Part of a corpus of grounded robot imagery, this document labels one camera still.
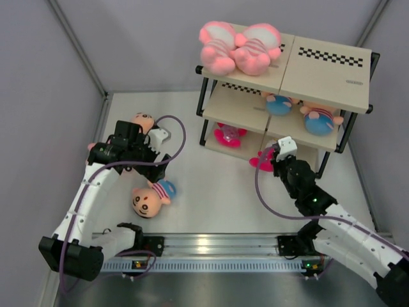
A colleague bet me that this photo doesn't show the beige three-tier shelf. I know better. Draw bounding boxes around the beige three-tier shelf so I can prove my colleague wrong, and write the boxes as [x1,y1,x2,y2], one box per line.
[196,21,380,177]

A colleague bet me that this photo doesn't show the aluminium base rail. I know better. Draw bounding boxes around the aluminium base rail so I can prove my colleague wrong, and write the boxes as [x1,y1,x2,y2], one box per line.
[102,235,336,275]

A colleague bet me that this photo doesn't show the orange-faced blue doll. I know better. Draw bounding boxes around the orange-faced blue doll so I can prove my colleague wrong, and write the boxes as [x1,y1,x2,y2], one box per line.
[131,179,176,219]

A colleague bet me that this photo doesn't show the right pink plush toy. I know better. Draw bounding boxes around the right pink plush toy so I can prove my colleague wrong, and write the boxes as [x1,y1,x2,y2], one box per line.
[233,23,282,76]

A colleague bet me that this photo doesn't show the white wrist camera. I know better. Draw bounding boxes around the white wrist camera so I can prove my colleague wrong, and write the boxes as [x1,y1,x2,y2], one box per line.
[148,127,171,153]
[273,136,297,161]

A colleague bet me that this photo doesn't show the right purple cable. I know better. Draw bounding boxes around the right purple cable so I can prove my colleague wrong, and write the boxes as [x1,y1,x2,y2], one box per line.
[254,145,409,256]

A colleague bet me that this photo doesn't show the blue striped doll right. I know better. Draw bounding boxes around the blue striped doll right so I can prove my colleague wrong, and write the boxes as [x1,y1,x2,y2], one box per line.
[300,101,344,136]

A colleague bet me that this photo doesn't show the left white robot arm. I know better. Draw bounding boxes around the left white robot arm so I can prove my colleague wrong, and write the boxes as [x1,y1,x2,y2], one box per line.
[38,120,171,281]

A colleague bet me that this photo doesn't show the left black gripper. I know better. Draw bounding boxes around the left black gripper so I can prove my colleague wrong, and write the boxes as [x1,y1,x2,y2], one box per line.
[128,133,170,183]

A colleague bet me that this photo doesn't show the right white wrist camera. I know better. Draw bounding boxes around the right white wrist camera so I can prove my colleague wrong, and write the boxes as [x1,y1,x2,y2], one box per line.
[273,136,297,161]

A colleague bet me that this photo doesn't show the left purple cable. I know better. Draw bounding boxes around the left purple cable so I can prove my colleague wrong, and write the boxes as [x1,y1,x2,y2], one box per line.
[59,114,187,295]

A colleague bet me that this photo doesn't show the left pink plush toy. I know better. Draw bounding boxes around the left pink plush toy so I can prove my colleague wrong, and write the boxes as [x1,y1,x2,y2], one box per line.
[199,21,236,75]

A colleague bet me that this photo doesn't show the pink plush toy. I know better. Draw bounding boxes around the pink plush toy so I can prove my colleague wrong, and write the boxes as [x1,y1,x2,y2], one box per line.
[199,21,236,75]
[233,23,282,76]

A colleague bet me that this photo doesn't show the magenta glasses doll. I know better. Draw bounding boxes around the magenta glasses doll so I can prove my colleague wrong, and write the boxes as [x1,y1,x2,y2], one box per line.
[249,138,277,172]
[213,123,247,148]

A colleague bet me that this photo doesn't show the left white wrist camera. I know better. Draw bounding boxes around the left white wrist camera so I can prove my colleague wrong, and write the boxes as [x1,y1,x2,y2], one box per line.
[148,127,171,153]

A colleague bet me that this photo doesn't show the purple cable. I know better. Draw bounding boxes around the purple cable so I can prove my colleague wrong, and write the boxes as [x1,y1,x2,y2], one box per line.
[254,145,409,256]
[59,114,187,295]

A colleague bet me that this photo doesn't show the blue doll on middle shelf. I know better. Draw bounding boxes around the blue doll on middle shelf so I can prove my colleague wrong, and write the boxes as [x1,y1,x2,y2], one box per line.
[261,91,300,116]

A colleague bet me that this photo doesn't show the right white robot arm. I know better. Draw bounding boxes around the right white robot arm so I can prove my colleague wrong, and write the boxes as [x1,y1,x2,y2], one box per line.
[271,155,408,306]

